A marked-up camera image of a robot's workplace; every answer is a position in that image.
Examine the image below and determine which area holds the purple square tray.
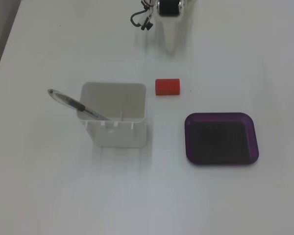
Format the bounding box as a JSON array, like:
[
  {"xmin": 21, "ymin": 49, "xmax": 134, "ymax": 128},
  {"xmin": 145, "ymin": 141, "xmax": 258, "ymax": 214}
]
[{"xmin": 184, "ymin": 112, "xmax": 260, "ymax": 166}]

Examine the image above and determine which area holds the white plastic box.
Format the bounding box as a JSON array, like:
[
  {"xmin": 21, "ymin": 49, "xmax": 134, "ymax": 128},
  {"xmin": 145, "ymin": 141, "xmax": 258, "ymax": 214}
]
[{"xmin": 75, "ymin": 82, "xmax": 147, "ymax": 149}]

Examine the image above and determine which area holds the clear black ballpoint pen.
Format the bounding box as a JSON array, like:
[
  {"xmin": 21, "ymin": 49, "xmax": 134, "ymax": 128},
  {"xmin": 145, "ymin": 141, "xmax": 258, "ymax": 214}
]
[{"xmin": 47, "ymin": 88, "xmax": 111, "ymax": 121}]

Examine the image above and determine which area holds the black cable with white connectors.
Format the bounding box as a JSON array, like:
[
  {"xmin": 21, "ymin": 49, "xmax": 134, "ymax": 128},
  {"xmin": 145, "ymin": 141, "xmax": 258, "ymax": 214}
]
[{"xmin": 130, "ymin": 0, "xmax": 154, "ymax": 32}]

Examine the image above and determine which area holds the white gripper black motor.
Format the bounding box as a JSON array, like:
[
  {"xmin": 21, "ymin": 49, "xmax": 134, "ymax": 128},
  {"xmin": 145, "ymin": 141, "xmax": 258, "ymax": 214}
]
[{"xmin": 156, "ymin": 0, "xmax": 185, "ymax": 53}]

